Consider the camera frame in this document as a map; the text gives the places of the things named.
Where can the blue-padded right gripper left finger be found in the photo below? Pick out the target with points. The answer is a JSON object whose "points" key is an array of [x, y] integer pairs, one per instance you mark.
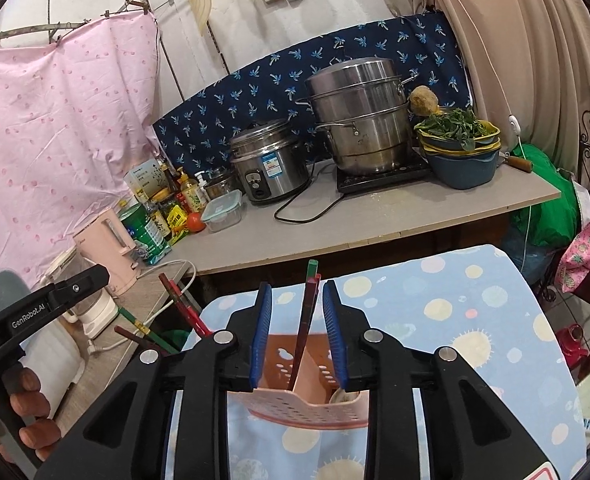
{"points": [[262, 311]]}

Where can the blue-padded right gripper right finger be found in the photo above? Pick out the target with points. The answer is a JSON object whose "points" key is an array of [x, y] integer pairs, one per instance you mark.
{"points": [[332, 309]]}

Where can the dark maroon chopstick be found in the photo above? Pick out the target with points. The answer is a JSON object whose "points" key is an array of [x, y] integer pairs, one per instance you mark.
{"points": [[140, 341], [306, 313], [163, 278]]}

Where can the green chopstick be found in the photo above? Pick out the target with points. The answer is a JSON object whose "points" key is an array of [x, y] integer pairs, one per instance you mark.
{"points": [[147, 332], [312, 279]]}

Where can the red chopstick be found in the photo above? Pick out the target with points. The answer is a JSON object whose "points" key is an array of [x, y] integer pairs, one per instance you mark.
{"points": [[190, 315]]}

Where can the person's left hand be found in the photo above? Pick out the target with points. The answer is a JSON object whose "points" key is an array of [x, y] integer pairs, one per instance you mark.
{"points": [[43, 434]]}

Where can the white dish drainer box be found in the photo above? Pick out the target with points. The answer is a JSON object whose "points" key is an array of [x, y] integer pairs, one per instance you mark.
{"points": [[51, 353]]}

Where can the clear food container teal lid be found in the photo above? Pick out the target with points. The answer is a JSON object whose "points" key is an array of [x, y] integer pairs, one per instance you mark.
{"points": [[223, 212]]}

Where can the red tomato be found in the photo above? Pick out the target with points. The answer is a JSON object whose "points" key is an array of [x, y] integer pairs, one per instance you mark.
{"points": [[194, 223]]}

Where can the pink perforated utensil basket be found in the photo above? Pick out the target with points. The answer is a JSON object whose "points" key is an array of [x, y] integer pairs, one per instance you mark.
{"points": [[307, 398]]}

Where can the yellow snack packet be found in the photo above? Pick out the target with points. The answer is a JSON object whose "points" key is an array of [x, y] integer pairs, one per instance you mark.
{"points": [[177, 220]]}

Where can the black induction cooktop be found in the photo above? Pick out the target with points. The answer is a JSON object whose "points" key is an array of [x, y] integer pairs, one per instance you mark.
{"points": [[410, 168]]}

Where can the small lidded steel pot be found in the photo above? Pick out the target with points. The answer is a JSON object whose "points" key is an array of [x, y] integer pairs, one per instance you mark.
{"points": [[220, 181]]}

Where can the yellow oil bottle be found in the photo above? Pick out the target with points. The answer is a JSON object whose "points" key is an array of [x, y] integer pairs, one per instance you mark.
{"points": [[192, 193]]}

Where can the steel rice cooker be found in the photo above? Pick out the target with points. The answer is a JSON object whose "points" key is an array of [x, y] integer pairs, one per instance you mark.
{"points": [[269, 162]]}

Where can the green tin can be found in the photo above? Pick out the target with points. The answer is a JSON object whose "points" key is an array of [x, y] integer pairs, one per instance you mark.
{"points": [[150, 245]]}

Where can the blue planet-print tablecloth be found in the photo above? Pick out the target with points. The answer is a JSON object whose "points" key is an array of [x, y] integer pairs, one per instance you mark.
{"points": [[430, 416]]}

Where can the pink electric kettle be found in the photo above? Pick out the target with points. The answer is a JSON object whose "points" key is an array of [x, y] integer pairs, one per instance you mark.
{"points": [[105, 240]]}

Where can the large stacked steel steamer pot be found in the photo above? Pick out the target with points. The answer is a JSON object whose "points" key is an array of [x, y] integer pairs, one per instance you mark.
{"points": [[361, 106]]}

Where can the blue basin with greens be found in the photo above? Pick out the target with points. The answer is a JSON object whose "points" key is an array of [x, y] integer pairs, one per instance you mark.
{"points": [[462, 165]]}

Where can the brown potato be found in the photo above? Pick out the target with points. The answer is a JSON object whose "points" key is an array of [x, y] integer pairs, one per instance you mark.
{"points": [[423, 102]]}

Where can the pink dotted curtain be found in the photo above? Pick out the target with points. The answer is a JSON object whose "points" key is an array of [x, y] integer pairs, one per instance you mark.
{"points": [[75, 117]]}

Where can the green plastic bag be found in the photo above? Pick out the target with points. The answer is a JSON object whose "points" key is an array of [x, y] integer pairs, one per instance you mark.
{"points": [[552, 224]]}

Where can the navy leaf-print cloth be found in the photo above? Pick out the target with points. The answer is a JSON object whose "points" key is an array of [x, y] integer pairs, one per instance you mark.
{"points": [[196, 134]]}

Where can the pink floral cloth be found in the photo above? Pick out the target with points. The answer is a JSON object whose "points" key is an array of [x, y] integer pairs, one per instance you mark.
{"points": [[574, 265]]}

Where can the beige hanging curtain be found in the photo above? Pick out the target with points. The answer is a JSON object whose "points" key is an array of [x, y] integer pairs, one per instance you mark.
{"points": [[529, 67]]}

